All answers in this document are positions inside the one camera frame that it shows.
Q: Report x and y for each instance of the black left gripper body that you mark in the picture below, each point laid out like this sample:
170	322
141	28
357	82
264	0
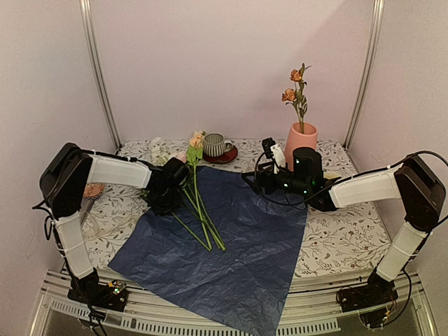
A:
166	202

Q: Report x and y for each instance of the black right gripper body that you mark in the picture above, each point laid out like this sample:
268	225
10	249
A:
297	185

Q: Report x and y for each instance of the artificial flower bouquet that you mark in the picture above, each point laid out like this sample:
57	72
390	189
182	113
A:
191	200

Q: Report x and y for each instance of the blue wrapping paper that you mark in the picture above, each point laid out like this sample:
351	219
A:
262	239

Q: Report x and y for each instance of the orange rose stem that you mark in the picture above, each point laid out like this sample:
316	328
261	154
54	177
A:
295	96

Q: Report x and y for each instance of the cream printed ribbon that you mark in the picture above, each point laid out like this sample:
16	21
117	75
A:
95	225

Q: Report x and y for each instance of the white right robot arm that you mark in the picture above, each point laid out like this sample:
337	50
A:
392	210

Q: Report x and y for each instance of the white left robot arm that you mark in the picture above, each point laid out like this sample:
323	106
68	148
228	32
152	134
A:
63	184

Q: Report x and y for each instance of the pink vase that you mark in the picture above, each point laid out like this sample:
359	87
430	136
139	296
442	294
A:
297	139

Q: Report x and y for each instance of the dark red saucer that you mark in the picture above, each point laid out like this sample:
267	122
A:
228	157

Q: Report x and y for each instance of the striped ceramic cup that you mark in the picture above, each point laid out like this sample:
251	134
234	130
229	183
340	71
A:
214	144

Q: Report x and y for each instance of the floral tablecloth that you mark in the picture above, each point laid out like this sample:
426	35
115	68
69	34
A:
124	205

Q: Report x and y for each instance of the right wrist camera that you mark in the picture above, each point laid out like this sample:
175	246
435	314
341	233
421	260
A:
274	153

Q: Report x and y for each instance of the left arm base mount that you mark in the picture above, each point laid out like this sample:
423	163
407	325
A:
91	292

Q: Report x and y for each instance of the aluminium front rail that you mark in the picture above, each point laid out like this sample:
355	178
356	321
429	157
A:
337	304

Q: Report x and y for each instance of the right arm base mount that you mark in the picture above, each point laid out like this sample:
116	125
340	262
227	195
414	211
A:
380	300

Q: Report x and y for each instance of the left aluminium frame post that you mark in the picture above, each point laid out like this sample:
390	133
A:
92	48

